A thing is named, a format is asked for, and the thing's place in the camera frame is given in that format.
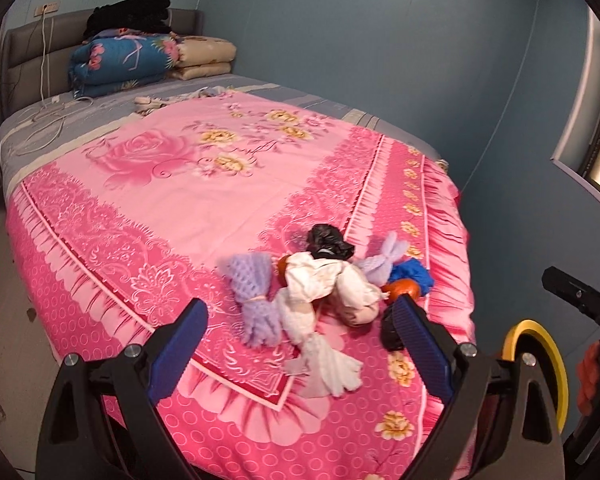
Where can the yellow round bin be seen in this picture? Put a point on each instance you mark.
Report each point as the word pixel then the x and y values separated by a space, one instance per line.
pixel 535 360

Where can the white wrapped fruit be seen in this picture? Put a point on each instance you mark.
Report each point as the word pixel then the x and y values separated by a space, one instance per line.
pixel 320 275

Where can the beige folded quilt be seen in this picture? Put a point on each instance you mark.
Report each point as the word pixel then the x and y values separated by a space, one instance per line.
pixel 205 57

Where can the blue floral folded quilt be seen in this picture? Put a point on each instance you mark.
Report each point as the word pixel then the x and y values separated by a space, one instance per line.
pixel 120 60

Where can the white wall socket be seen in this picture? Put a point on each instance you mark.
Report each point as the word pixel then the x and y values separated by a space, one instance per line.
pixel 47 8

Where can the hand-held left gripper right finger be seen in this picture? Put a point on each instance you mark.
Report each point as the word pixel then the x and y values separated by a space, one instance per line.
pixel 425 350

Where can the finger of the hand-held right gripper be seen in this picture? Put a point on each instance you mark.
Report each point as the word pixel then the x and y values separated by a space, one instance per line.
pixel 580 297

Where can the grey padded headboard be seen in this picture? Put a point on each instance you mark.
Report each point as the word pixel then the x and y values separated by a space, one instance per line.
pixel 25 60

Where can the black plastic bag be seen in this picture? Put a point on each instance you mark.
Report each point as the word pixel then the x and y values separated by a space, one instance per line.
pixel 327 240
pixel 391 327

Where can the person's right hand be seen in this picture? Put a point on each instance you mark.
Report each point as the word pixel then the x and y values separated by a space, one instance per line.
pixel 590 375

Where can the window with grey frame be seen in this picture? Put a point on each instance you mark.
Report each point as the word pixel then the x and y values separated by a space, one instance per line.
pixel 595 110

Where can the white foam fruit net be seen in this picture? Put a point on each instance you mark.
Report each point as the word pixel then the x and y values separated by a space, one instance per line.
pixel 325 360

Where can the white crumpled cloth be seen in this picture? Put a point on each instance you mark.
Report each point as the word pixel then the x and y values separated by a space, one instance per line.
pixel 150 102

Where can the black folded clothing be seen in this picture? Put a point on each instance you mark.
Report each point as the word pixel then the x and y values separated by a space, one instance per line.
pixel 130 15

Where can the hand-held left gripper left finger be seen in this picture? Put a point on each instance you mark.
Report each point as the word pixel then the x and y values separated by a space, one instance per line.
pixel 180 350

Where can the purple foam fruit net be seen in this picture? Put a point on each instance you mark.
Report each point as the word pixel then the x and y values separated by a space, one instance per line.
pixel 382 262
pixel 252 290

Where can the pink floral bedsheet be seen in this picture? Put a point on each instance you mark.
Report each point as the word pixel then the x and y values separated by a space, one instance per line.
pixel 180 200

